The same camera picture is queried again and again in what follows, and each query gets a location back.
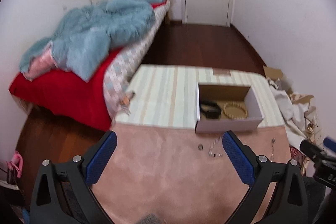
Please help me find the striped tablecloth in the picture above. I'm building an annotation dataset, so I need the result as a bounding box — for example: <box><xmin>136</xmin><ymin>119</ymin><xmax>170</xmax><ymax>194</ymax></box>
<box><xmin>115</xmin><ymin>65</ymin><xmax>284</xmax><ymax>129</ymax></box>

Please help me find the light blue fluffy blanket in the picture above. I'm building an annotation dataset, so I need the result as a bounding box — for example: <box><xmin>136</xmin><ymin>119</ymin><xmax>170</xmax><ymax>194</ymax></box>
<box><xmin>19</xmin><ymin>0</ymin><xmax>167</xmax><ymax>82</ymax></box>

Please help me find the brown cardboard box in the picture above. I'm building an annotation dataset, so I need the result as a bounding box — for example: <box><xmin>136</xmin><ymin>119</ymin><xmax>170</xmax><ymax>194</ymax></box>
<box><xmin>264</xmin><ymin>66</ymin><xmax>284</xmax><ymax>81</ymax></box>

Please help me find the checkered mattress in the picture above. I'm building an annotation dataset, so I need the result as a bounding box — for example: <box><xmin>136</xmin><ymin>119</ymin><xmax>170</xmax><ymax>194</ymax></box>
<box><xmin>103</xmin><ymin>0</ymin><xmax>170</xmax><ymax>119</ymax></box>

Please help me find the thin silver necklace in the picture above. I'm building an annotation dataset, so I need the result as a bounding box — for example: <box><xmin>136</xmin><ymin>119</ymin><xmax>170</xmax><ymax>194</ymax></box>
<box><xmin>269</xmin><ymin>137</ymin><xmax>277</xmax><ymax>162</ymax></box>

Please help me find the pink pillow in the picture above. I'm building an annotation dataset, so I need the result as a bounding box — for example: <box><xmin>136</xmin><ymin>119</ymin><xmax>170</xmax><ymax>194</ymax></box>
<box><xmin>23</xmin><ymin>41</ymin><xmax>57</xmax><ymax>81</ymax></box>

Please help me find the white cloth pile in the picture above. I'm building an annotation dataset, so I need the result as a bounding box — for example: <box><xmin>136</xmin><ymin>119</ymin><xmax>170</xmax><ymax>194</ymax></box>
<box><xmin>267</xmin><ymin>78</ymin><xmax>309</xmax><ymax>149</ymax></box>

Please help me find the pink slipper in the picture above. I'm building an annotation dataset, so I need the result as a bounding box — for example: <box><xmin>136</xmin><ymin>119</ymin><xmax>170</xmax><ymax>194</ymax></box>
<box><xmin>6</xmin><ymin>151</ymin><xmax>23</xmax><ymax>178</ymax></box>

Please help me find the wooden bead bracelet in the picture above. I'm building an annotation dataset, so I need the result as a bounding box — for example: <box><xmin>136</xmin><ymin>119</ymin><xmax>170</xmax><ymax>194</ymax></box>
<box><xmin>222</xmin><ymin>101</ymin><xmax>248</xmax><ymax>120</ymax></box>

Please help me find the white power strip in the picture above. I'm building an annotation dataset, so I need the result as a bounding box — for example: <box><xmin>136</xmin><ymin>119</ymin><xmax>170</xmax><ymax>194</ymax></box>
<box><xmin>305</xmin><ymin>109</ymin><xmax>325</xmax><ymax>150</ymax></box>

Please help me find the brown leather label patch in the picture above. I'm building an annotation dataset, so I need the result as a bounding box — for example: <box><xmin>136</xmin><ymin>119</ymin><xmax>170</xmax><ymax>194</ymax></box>
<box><xmin>213</xmin><ymin>68</ymin><xmax>231</xmax><ymax>76</ymax></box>

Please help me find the white cardboard jewelry box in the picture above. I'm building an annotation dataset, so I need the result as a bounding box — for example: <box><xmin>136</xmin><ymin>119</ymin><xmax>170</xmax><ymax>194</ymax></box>
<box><xmin>195</xmin><ymin>83</ymin><xmax>264</xmax><ymax>134</ymax></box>

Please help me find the red bed sheet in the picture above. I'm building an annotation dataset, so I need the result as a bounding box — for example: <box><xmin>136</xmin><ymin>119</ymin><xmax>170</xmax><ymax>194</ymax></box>
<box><xmin>8</xmin><ymin>2</ymin><xmax>169</xmax><ymax>132</ymax></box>

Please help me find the black bracelet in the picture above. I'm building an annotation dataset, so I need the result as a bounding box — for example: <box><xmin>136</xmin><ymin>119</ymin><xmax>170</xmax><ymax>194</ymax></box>
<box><xmin>200</xmin><ymin>100</ymin><xmax>222</xmax><ymax>119</ymax></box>

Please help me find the thick silver chain bracelet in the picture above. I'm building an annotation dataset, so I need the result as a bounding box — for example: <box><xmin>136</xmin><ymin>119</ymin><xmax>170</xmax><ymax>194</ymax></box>
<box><xmin>208</xmin><ymin>135</ymin><xmax>224</xmax><ymax>158</ymax></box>

